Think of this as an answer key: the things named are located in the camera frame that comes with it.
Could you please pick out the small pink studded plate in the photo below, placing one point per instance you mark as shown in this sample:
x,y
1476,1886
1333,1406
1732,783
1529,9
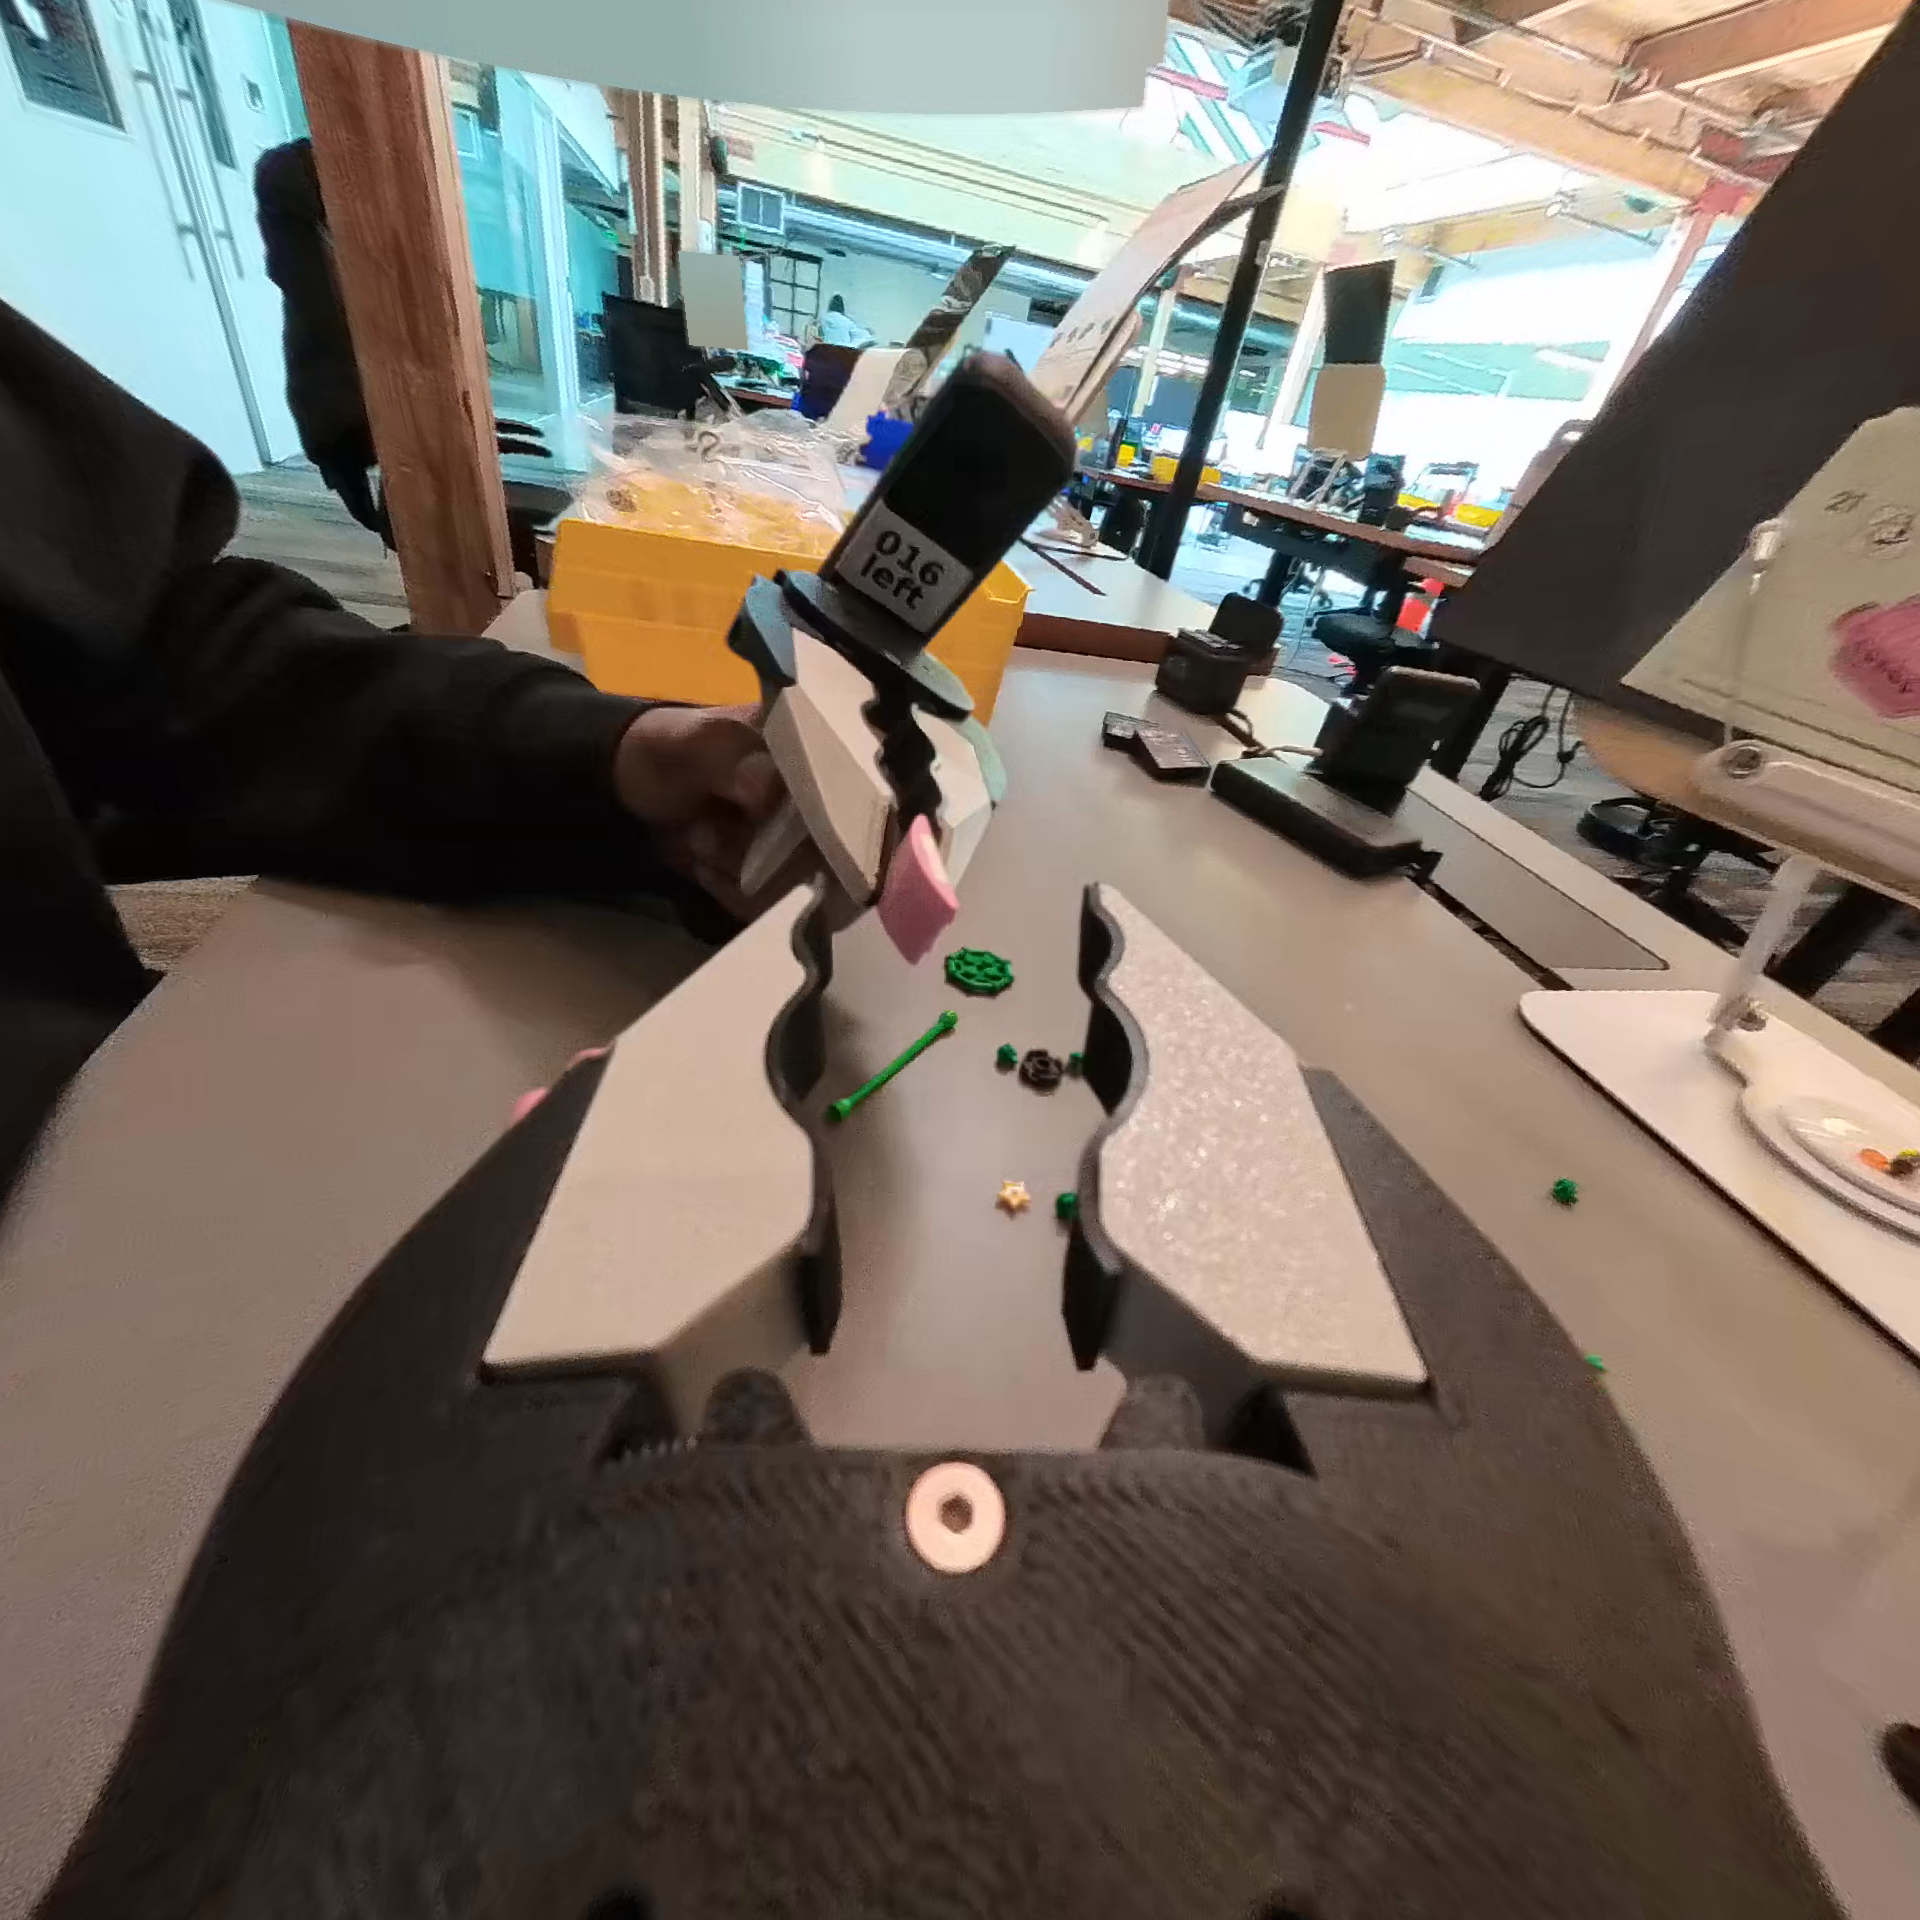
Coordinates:
x,y
914,897

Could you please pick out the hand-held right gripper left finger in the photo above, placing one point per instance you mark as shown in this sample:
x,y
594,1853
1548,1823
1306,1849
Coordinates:
x,y
662,1201

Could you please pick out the grey wooden-edged table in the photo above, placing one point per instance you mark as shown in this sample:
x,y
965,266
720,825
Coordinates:
x,y
1079,599

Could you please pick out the wooden post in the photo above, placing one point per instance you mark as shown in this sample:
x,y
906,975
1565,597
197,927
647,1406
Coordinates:
x,y
405,301

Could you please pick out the person's left hand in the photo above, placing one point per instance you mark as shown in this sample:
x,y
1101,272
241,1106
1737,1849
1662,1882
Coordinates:
x,y
697,781

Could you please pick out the leaning printed board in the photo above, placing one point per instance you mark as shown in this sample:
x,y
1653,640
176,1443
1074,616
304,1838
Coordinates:
x,y
1142,283

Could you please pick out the pink toy brick body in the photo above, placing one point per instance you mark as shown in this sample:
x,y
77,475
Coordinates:
x,y
524,1106

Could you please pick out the green toy rod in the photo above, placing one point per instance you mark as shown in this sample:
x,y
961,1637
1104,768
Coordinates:
x,y
892,1069

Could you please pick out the small black battery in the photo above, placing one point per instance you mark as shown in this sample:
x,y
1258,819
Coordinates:
x,y
1125,730
1174,753

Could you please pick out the black office chair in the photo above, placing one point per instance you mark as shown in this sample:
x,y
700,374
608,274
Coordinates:
x,y
646,353

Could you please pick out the yellow plastic bin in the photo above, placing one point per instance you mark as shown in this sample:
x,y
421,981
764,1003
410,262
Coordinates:
x,y
646,599

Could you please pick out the person's left forearm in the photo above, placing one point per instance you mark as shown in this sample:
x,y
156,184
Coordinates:
x,y
375,734

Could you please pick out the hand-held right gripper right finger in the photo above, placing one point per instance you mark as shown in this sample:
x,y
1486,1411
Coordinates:
x,y
1260,1201

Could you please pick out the printed instruction booklet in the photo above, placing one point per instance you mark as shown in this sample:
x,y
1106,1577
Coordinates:
x,y
1770,629

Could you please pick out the green round web plate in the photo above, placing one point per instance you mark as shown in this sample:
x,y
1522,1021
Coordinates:
x,y
978,970

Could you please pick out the leaning dark panel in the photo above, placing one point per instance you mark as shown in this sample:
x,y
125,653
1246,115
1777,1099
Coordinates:
x,y
961,306

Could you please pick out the wooden office desk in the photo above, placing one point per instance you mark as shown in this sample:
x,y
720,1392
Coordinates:
x,y
1349,529

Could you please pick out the black pole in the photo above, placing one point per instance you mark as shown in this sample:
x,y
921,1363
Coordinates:
x,y
1258,271

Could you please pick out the dark hanging garment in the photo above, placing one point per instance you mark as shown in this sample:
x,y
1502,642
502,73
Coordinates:
x,y
316,345

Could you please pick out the white stand base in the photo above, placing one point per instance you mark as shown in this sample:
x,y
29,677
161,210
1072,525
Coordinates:
x,y
1634,1049

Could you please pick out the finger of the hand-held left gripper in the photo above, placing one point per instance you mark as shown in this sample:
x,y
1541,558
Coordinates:
x,y
825,781
962,797

